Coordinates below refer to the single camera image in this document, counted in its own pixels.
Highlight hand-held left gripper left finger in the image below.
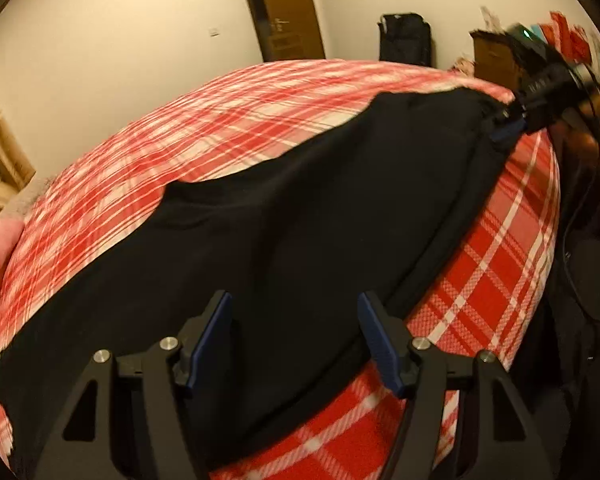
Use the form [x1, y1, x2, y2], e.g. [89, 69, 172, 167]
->
[31, 290, 233, 480]

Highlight red patterned cloth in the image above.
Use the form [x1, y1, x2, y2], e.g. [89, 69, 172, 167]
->
[539, 9, 598, 62]

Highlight black cable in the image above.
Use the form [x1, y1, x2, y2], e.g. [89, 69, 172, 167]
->
[560, 62, 600, 322]

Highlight black pants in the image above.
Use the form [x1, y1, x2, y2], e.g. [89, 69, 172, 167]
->
[0, 85, 518, 480]

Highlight dark door frame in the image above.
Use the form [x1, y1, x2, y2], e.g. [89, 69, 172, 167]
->
[236, 0, 273, 62]

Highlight person's dark clothing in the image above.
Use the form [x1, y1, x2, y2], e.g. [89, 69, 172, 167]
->
[510, 127, 600, 480]

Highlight person's right hand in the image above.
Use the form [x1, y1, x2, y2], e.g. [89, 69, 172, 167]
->
[550, 94, 600, 166]

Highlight red plaid blanket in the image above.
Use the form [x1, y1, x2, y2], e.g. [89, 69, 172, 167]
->
[0, 59, 562, 480]

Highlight brown wooden door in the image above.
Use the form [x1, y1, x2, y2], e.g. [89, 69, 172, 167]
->
[252, 0, 327, 62]

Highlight black bag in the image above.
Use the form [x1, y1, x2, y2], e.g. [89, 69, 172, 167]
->
[377, 12, 434, 67]

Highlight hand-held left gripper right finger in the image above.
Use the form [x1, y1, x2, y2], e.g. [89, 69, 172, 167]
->
[357, 290, 557, 480]

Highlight cream wooden headboard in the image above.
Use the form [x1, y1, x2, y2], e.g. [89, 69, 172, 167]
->
[0, 45, 37, 223]

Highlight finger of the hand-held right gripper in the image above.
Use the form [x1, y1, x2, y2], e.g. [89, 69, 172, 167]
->
[491, 102, 528, 145]

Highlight cardboard box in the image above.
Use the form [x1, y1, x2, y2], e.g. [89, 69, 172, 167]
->
[469, 28, 525, 92]

